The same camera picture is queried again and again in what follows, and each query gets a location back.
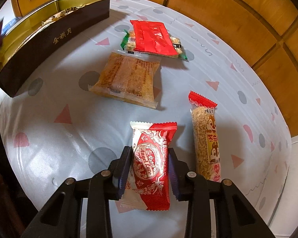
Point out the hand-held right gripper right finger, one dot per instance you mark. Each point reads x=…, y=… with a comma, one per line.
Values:
x=174, y=176

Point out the green-ended cracker packet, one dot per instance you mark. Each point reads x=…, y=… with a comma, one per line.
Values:
x=129, y=42

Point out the blue crate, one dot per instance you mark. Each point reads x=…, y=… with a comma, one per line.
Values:
x=12, y=22

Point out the gold metal tin box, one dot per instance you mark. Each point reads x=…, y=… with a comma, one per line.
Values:
x=64, y=37

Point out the clear brown cake packet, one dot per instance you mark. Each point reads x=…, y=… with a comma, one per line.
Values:
x=126, y=76

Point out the yellow clear snack packet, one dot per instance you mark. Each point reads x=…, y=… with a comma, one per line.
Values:
x=62, y=14

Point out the wooden wardrobe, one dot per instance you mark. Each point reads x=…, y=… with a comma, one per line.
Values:
x=238, y=17

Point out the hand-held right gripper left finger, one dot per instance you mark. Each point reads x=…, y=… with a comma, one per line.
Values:
x=121, y=176

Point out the plain red snack packet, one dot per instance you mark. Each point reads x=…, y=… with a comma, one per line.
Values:
x=151, y=37

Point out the red white patterned packet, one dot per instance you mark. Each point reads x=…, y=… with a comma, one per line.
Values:
x=149, y=158

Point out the red-ended sesame bar packet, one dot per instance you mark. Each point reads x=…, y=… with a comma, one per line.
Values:
x=203, y=133

